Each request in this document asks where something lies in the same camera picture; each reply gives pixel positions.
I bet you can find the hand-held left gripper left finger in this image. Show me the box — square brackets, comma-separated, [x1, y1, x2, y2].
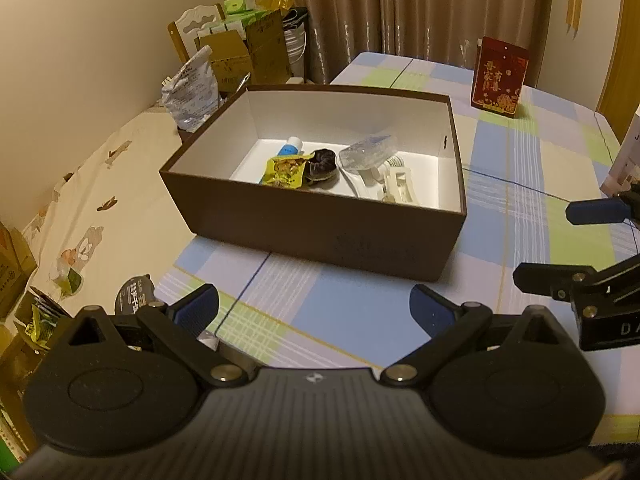
[42, 283, 249, 387]

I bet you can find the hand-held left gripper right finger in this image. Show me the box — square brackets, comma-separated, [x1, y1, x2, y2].
[380, 285, 587, 387]

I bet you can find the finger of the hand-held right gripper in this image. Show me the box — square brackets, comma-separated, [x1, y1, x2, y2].
[513, 255, 640, 304]
[565, 190, 640, 226]

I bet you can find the white plastic clip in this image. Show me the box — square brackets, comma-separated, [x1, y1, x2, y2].
[379, 167, 417, 205]

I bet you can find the brown cardboard box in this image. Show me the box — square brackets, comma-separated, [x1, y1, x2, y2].
[159, 85, 469, 284]

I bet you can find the yellow snack packet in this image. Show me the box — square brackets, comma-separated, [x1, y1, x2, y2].
[259, 154, 307, 189]

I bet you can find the clear plastic bottle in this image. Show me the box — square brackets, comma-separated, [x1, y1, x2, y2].
[338, 132, 407, 176]

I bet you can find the white product box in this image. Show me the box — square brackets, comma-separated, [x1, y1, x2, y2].
[599, 109, 640, 197]

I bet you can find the beige printed cloth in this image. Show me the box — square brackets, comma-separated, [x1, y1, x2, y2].
[0, 107, 188, 331]

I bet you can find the yellow packet pile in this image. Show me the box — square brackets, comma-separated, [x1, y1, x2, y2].
[24, 302, 63, 352]

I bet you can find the red gift box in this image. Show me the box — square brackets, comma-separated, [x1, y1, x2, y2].
[469, 36, 530, 119]

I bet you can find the wooden door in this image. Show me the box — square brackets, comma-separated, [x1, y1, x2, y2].
[594, 0, 640, 128]

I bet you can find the low cardboard box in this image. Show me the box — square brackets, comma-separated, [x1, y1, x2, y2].
[0, 220, 39, 322]

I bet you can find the clear plastic bag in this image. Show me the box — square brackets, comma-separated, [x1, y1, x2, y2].
[160, 45, 221, 132]

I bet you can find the small cardboard box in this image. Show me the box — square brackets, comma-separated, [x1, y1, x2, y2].
[195, 30, 252, 92]

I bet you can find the large cardboard box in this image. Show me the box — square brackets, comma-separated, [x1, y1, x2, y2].
[245, 10, 292, 86]

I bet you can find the white ribbed basket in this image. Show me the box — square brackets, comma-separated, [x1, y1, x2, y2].
[282, 7, 309, 81]

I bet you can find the white chair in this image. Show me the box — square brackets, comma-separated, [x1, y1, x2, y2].
[166, 3, 227, 62]

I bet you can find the brown curtain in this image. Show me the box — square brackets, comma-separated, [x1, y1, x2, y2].
[236, 0, 554, 87]

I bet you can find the green tissue pack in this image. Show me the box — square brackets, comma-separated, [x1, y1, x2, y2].
[222, 0, 257, 24]

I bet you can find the yellow wall ornament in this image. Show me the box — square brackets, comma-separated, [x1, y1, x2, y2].
[566, 0, 585, 37]

